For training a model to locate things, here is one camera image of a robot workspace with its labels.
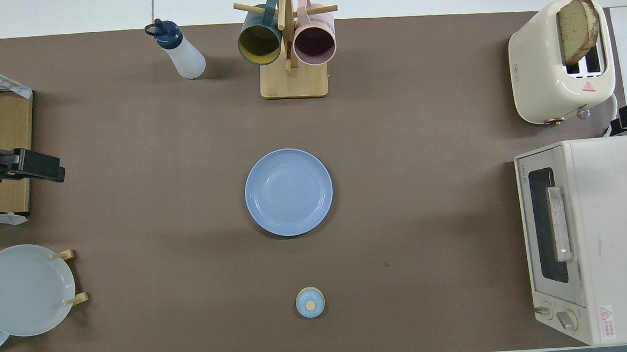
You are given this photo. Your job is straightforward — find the cream two-slot toaster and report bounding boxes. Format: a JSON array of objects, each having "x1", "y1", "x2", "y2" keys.
[{"x1": 506, "y1": 0, "x2": 618, "y2": 128}]

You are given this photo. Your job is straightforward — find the wooden shelf with wire basket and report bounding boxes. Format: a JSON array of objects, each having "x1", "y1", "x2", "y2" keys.
[{"x1": 0, "y1": 54, "x2": 40, "y2": 226}]

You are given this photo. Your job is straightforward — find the wooden plate rack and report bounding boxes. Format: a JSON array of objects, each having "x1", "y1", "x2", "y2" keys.
[{"x1": 0, "y1": 249, "x2": 91, "y2": 338}]

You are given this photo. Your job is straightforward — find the grey plate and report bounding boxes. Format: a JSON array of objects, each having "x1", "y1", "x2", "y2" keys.
[{"x1": 0, "y1": 242, "x2": 79, "y2": 338}]

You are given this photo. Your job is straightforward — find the white toaster oven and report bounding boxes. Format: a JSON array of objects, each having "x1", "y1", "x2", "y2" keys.
[{"x1": 513, "y1": 136, "x2": 627, "y2": 349}]

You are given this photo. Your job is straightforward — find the small blue jar wooden knob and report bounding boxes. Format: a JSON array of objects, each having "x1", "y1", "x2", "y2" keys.
[{"x1": 295, "y1": 286, "x2": 326, "y2": 319}]

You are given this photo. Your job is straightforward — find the toast bread slice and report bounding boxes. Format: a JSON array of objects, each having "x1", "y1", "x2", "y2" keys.
[{"x1": 557, "y1": 0, "x2": 602, "y2": 67}]

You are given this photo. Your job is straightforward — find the wooden mug tree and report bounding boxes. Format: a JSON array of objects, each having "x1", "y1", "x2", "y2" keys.
[{"x1": 233, "y1": 0, "x2": 343, "y2": 102}]

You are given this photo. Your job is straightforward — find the pink mug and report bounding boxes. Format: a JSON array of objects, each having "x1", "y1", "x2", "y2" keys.
[{"x1": 291, "y1": 0, "x2": 338, "y2": 67}]

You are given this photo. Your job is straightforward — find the dark green mug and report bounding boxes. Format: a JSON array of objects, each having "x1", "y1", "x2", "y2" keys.
[{"x1": 235, "y1": 0, "x2": 285, "y2": 67}]

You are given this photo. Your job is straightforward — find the brown table mat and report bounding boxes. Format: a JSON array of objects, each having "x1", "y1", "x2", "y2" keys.
[{"x1": 0, "y1": 3, "x2": 627, "y2": 352}]

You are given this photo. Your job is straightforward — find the periwinkle blue dinner plate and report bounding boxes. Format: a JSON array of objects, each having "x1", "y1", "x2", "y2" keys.
[{"x1": 242, "y1": 146, "x2": 336, "y2": 239}]

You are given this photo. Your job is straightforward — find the white squeeze bottle navy cap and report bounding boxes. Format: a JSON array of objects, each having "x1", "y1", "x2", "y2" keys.
[{"x1": 144, "y1": 17, "x2": 207, "y2": 81}]

